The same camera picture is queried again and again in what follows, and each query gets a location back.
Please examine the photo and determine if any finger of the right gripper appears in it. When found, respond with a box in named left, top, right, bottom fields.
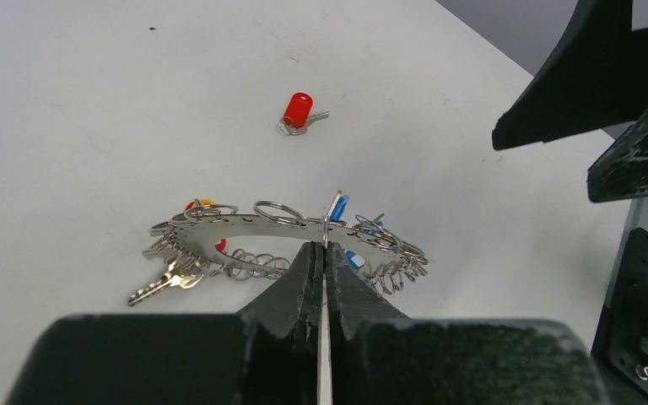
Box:
left=587, top=108, right=648, bottom=203
left=492, top=1, right=648, bottom=150

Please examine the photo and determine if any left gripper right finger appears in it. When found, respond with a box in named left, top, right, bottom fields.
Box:
left=323, top=243, right=604, bottom=404

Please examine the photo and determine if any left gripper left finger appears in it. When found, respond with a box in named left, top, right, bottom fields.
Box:
left=7, top=242, right=324, bottom=404

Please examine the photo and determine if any blue tag key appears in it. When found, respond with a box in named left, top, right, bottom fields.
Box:
left=344, top=250, right=365, bottom=270
left=324, top=190, right=349, bottom=223

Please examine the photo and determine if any red tag key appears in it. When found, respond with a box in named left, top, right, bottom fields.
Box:
left=215, top=239, right=227, bottom=251
left=278, top=92, right=330, bottom=136

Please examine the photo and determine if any blue tag key on disc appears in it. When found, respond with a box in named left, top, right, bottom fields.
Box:
left=344, top=250, right=365, bottom=270

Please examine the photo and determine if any red tag key on disc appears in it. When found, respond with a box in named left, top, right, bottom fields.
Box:
left=215, top=239, right=227, bottom=251

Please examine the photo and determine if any yellow tag key on disc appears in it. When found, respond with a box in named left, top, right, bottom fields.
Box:
left=185, top=199, right=213, bottom=211

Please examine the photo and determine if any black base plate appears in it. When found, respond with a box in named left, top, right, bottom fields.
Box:
left=591, top=228, right=648, bottom=404

